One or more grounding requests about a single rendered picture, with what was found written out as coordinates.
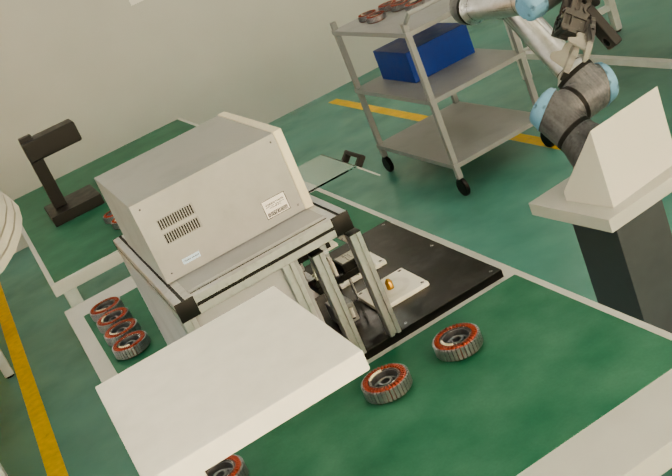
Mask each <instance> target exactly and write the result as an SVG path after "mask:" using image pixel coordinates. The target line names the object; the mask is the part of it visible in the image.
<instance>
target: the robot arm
mask: <svg viewBox="0 0 672 476"><path fill-rule="evenodd" d="M600 1H601V0H450V1H449V10H450V13H451V15H452V17H453V18H454V20H455V21H457V22H458V23H460V24H462V25H477V24H480V23H481V22H483V21H484V20H489V19H496V20H504V21H505V22H506V24H507V25H508V26H509V27H510V28H511V29H512V30H513V31H514V32H515V33H516V34H517V35H518V36H519V38H520V39H521V40H522V41H523V42H524V43H525V44H526V45H527V46H528V47H529V48H530V49H531V50H532V51H533V53H534V54H535V55H536V56H537V57H538V58H539V59H540V60H541V61H542V62H543V63H544V64H545V65H546V67H547V68H548V69H549V70H550V71H551V72H552V73H553V74H554V75H555V76H556V77H557V78H558V85H557V86H558V87H559V89H560V90H559V91H557V89H556V88H553V87H552V88H549V89H547V90H546V91H545V92H543V93H542V95H541V96H540V97H539V98H538V99H537V101H536V102H535V104H534V106H533V108H532V110H531V112H530V116H529V120H530V122H531V124H532V125H533V126H534V127H535V128H536V129H537V131H540V132H541V133H542V134H543V135H544V136H545V137H546V138H548V139H549V140H550V141H551V142H552V143H553V144H554V145H555V146H557V147H558V148H559V149H560V150H561V151H562V152H563V153H564V154H565V155H566V157H567V159H568V160H569V162H570V163H571V165H572V166H573V169H574V167H575V165H576V162H577V160H578V158H579V156H580V153H581V151H582V149H583V146H584V144H585V142H586V140H587V137H588V135H589V133H590V131H591V130H592V129H594V128H595V127H597V126H598V125H600V124H599V123H596V122H594V121H592V120H591V119H590V118H592V117H593V116H594V115H595V114H597V113H598V112H599V111H601V110H602V109H603V108H605V107H607V106H608V105H609V104H610V103H611V102H612V101H613V100H614V99H615V98H616V97H617V95H618V92H619V85H618V80H617V77H616V75H615V73H614V72H613V70H612V69H611V68H610V67H609V66H608V65H607V64H605V63H603V62H596V63H593V62H592V61H591V60H590V59H589V58H590V54H591V51H592V47H593V42H594V38H595V35H596V37H597V38H598V39H599V40H600V41H601V42H602V43H603V45H604V46H605V47H606V48H607V49H608V50H610V49H612V48H613V47H615V46H616V45H618V44H619V43H620V42H621V41H622V38H621V37H620V36H619V35H618V33H617V32H616V31H615V30H614V29H613V28H612V26H611V25H610V24H609V23H608V22H607V21H606V20H605V18H604V17H603V16H602V15H601V14H600V13H599V11H598V10H597V9H596V8H595V7H596V6H598V5H599V4H600ZM560 2H562V4H561V7H560V11H559V14H558V16H557V17H556V19H555V23H554V26H553V28H552V27H551V26H550V24H549V23H548V22H547V21H546V20H545V19H544V18H543V17H542V16H543V15H545V14H546V12H548V11H549V10H551V9H552V8H553V7H555V6H556V5H558V4H559V3H560ZM555 26H556V27H555ZM554 29H555V30H554ZM567 40H568V41H569V42H567V43H566V41H567ZM579 49H581V50H583V56H582V58H581V57H580V56H579V55H578V53H579Z"/></svg>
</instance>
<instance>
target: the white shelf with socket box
mask: <svg viewBox="0 0 672 476"><path fill-rule="evenodd" d="M369 369H370V367H369V365H368V362H367V360H366V358H365V356H364V353H363V351H362V350H361V349H359V348H358V347H357V346H355V345H354V344H352V343H351V342H350V341H348V340H347V339H346V338H344V337H343V336H342V335H340V334H339V333H337V332H336V331H335V330H333V329H332V328H331V327H329V326H328V325H327V324H325V323H324V322H322V321H321V320H320V319H318V318H317V317H316V316H314V315H313V314H311V313H310V312H309V311H307V310H306V309H305V308H303V307H302V306H301V305H299V304H298V303H296V302H295V301H294V300H292V299H291V298H290V297H288V296H287V295H285V294H284V293H283V292H281V291H280V290H279V289H277V288H276V287H275V286H272V287H270V288H269V289H267V290H265V291H263V292H262V293H260V294H258V295H256V296H255V297H253V298H251V299H249V300H247V301H246V302H244V303H242V304H240V305H239V306H237V307H235V308H233V309H232V310H230V311H228V312H226V313H225V314H223V315H221V316H219V317H218V318H216V319H214V320H212V321H210V322H209V323H207V324H205V325H203V326H202V327H200V328H198V329H196V330H195V331H193V332H191V333H189V334H188V335H186V336H184V337H182V338H181V339H179V340H177V341H175V342H173V343H172V344H170V345H168V346H166V347H165V348H163V349H161V350H159V351H158V352H156V353H154V354H152V355H151V356H149V357H147V358H145V359H144V360H142V361H140V362H138V363H136V364H135V365H133V366H131V367H129V368H128V369H126V370H124V371H122V372H121V373H119V374H117V375H115V376H114V377H112V378H110V379H108V380H107V381H105V382H103V383H101V384H99V385H98V386H96V387H95V389H96V391H97V393H98V395H99V397H100V399H101V401H102V403H103V404H104V406H105V408H106V410H107V412H108V414H109V416H110V418H111V420H112V422H113V424H114V426H115V428H116V430H117V432H118V434H119V436H120V438H121V440H122V442H123V444H124V446H125V448H126V450H127V452H128V454H129V456H130V457H131V459H132V461H133V463H134V465H135V467H136V469H137V471H138V473H139V475H140V476H207V474H206V472H205V471H206V470H208V469H209V468H211V467H212V466H214V465H216V464H217V463H219V462H221V461H222V460H224V459H225V458H227V457H229V456H230V455H232V454H233V453H235V452H237V451H238V450H240V449H242V448H243V447H245V446H246V445H248V444H250V443H251V442H253V441H255V440H256V439H258V438H259V437H261V436H263V435H264V434H266V433H268V432H269V431H271V430H272V429H274V428H276V427H277V426H279V425H281V424H282V423H284V422H285V421H287V420H289V419H290V418H292V417H294V416H295V415H297V414H298V413H300V412H302V411H303V410H305V409H307V408H308V407H310V406H311V405H313V404H315V403H316V402H318V401H320V400H321V399H323V398H324V397H326V396H328V395H329V394H331V393H333V392H334V391H336V390H337V389H339V388H341V387H342V386H344V385H346V384H347V383H349V382H350V381H352V380H354V379H355V378H357V377H359V376H360V375H362V374H363V373H365V372H367V371H368V370H369Z"/></svg>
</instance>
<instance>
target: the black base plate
mask: <svg viewBox="0 0 672 476"><path fill-rule="evenodd" d="M362 237H363V239H364V242H365V244H366V246H367V249H368V251H369V252H371V253H373V254H375V255H377V256H379V257H381V258H383V259H385V260H386V262H387V264H385V265H383V266H382V267H380V268H378V269H376V270H377V273H378V275H379V278H380V280H381V279H383V278H384V277H386V276H388V275H389V274H391V273H393V272H395V271H396V270H398V269H400V268H403V269H405V270H407V271H409V272H411V273H413V274H415V275H417V276H418V277H420V278H422V279H424V280H426V281H428V282H429V286H427V287H425V288H424V289H422V290H420V291H419V292H417V293H415V294H414V295H412V296H410V297H409V298H407V299H405V300H404V301H402V302H400V303H399V304H397V305H395V306H394V307H392V309H393V311H394V314H395V316H396V319H397V321H398V323H399V326H400V328H401V332H400V333H395V336H393V337H390V336H389V335H387V334H386V332H385V330H384V327H383V325H382V323H381V320H380V318H379V316H378V313H377V311H376V310H374V309H373V308H371V307H370V306H368V305H366V304H365V303H363V302H362V301H356V300H355V299H356V296H355V294H354V292H353V289H352V287H351V285H349V286H347V287H346V288H344V289H341V288H339V289H340V291H341V293H342V295H343V296H345V297H347V298H348V299H350V300H351V301H353V304H354V306H355V308H356V310H357V313H358V315H359V317H360V319H359V320H357V321H355V322H354V323H355V326H356V328H357V330H358V332H359V335H360V337H361V339H362V342H363V344H364V346H365V349H366V351H367V353H365V354H364V356H365V358H366V360H368V359H370V358H372V357H373V356H375V355H377V354H378V353H380V352H382V351H383V350H385V349H386V348H388V347H390V346H391V345H393V344H395V343H396V342H398V341H400V340H401V339H403V338H404V337H406V336H408V335H409V334H411V333H413V332H414V331H416V330H417V329H419V328H421V327H422V326H424V325H426V324H427V323H429V322H431V321H432V320H434V319H435V318H437V317H439V316H440V315H442V314H444V313H445V312H447V311H449V310H450V309H452V308H453V307H455V306H457V305H458V304H460V303H462V302H463V301H465V300H467V299H468V298H470V297H471V296H473V295H475V294H476V293H478V292H480V291H481V290H483V289H484V288H486V287H488V286H489V285H491V284H493V283H494V282H496V281H498V280H499V279H501V278H502V277H504V276H503V273H502V270H501V269H499V268H497V267H494V266H492V265H489V264H487V263H485V262H482V261H480V260H478V259H475V258H473V257H471V256H468V255H466V254H464V253H461V252H459V251H456V250H454V249H452V248H449V247H447V246H445V245H442V244H440V243H438V242H435V241H433V240H431V239H428V238H426V237H423V236H421V235H419V234H416V233H414V232H412V231H409V230H407V229H405V228H402V227H400V226H397V225H395V224H393V223H390V222H388V221H384V222H383V223H381V224H379V225H377V226H376V227H374V228H372V229H370V230H369V231H367V232H365V233H363V234H362ZM349 250H351V249H350V247H349V245H348V243H346V244H344V245H342V246H340V247H339V248H337V249H335V250H333V251H332V252H330V253H329V255H330V258H331V259H332V260H333V259H335V258H337V257H338V256H340V255H342V254H344V253H345V252H347V251H349ZM353 284H354V286H355V289H356V291H357V293H359V292H360V291H362V290H364V289H366V288H367V287H366V285H365V282H364V280H363V278H361V279H359V280H358V281H356V282H354V283H353ZM315 301H316V303H317V305H318V307H319V310H320V312H321V314H322V316H323V319H324V321H325V323H326V324H327V325H328V326H329V327H331V328H332V329H333V330H335V331H336V332H337V333H339V334H340V335H342V336H343V334H342V332H341V330H340V327H339V325H338V324H337V323H336V322H334V321H333V320H332V319H331V316H330V314H329V312H328V310H327V307H326V305H325V302H327V301H328V300H327V298H326V296H325V293H324V294H322V295H320V296H319V297H317V298H315ZM343 337H344V336H343Z"/></svg>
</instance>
